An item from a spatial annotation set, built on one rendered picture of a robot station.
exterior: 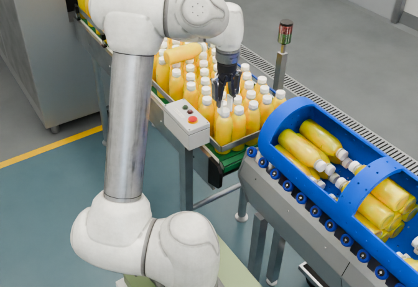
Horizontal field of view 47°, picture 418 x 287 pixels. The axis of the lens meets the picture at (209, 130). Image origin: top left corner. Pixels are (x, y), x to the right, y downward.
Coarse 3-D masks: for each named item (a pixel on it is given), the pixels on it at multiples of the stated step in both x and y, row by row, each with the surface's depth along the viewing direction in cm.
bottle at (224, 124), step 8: (216, 120) 191; (224, 120) 189; (232, 120) 192; (216, 128) 192; (224, 128) 190; (232, 128) 193; (216, 136) 194; (224, 136) 192; (224, 144) 195; (216, 152) 199; (224, 152) 198
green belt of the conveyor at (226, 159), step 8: (152, 88) 239; (208, 144) 206; (256, 144) 207; (232, 152) 203; (240, 152) 203; (224, 160) 199; (232, 160) 200; (240, 160) 202; (224, 168) 198; (232, 168) 200
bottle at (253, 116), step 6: (258, 108) 198; (246, 114) 198; (252, 114) 196; (258, 114) 197; (252, 120) 197; (258, 120) 198; (246, 126) 200; (252, 126) 199; (258, 126) 201; (246, 132) 202; (252, 132) 201; (246, 144) 206; (252, 144) 206
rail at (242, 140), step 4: (256, 132) 201; (244, 136) 199; (248, 136) 199; (252, 136) 201; (256, 136) 202; (236, 140) 197; (240, 140) 197; (244, 140) 199; (248, 140) 201; (228, 144) 195; (232, 144) 196; (236, 144) 198; (224, 148) 194; (228, 148) 196
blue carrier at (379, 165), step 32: (288, 160) 167; (352, 160) 179; (384, 160) 151; (320, 192) 157; (352, 192) 148; (416, 192) 159; (352, 224) 148; (416, 224) 160; (384, 256) 141; (416, 256) 155
